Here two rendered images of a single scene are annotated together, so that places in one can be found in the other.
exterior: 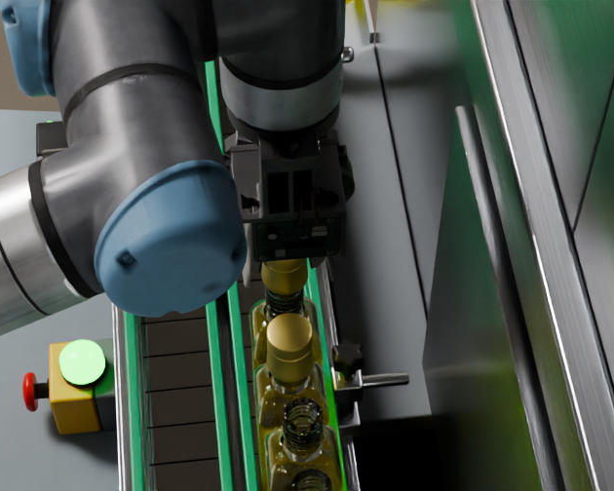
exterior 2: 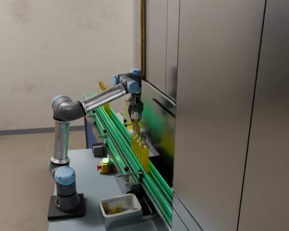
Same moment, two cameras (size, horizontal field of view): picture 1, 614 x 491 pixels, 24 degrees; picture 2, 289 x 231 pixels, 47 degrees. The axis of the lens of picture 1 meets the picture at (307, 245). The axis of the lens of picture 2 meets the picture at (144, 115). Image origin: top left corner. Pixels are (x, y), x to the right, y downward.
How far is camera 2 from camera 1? 1.49 m
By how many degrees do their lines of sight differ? 35
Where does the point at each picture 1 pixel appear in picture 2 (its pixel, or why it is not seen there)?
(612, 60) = (165, 72)
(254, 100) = not seen: hidden behind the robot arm
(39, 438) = (99, 174)
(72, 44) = (120, 77)
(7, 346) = (91, 167)
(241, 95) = not seen: hidden behind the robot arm
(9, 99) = not seen: hidden behind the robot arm
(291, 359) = (138, 129)
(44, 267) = (123, 87)
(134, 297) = (130, 89)
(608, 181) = (167, 82)
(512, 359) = (162, 108)
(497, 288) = (159, 105)
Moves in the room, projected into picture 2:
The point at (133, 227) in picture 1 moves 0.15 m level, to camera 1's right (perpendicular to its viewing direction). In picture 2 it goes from (130, 82) to (155, 80)
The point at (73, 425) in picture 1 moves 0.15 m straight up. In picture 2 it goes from (104, 170) to (103, 152)
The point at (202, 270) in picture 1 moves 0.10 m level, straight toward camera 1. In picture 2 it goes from (136, 86) to (141, 91)
